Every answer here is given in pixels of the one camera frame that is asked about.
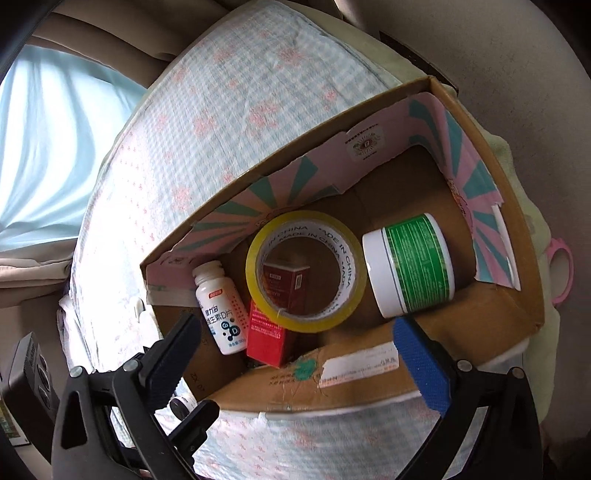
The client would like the white pill bottle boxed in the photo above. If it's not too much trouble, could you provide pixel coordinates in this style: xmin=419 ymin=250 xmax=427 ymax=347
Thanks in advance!
xmin=192 ymin=260 xmax=249 ymax=355

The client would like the red medicine box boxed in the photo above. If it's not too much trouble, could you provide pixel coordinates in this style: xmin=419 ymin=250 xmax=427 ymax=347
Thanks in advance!
xmin=245 ymin=261 xmax=312 ymax=369

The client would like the cardboard box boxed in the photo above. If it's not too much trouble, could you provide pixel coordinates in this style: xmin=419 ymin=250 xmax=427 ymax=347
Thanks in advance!
xmin=141 ymin=77 xmax=544 ymax=413

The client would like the green label white jar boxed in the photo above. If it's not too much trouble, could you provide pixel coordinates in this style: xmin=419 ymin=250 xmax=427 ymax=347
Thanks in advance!
xmin=362 ymin=213 xmax=456 ymax=319

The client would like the yellow tape roll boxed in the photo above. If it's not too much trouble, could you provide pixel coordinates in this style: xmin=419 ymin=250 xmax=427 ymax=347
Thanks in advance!
xmin=245 ymin=210 xmax=367 ymax=333

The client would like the brown left curtain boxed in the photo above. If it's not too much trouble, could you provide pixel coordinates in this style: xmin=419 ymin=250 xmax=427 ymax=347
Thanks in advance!
xmin=0 ymin=250 xmax=75 ymax=333

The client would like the brown curtain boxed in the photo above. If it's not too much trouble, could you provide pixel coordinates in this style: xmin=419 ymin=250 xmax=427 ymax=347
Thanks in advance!
xmin=0 ymin=250 xmax=75 ymax=333
xmin=28 ymin=0 xmax=242 ymax=87

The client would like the light blue hanging cloth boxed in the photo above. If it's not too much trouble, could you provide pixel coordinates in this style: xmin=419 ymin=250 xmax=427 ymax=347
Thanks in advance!
xmin=1 ymin=45 xmax=146 ymax=251

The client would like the brown right curtain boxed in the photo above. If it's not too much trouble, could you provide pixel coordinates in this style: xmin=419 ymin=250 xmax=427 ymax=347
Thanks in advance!
xmin=28 ymin=0 xmax=242 ymax=87

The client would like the pink ring toy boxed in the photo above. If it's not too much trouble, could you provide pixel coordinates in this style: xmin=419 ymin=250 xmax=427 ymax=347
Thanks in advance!
xmin=546 ymin=238 xmax=574 ymax=307

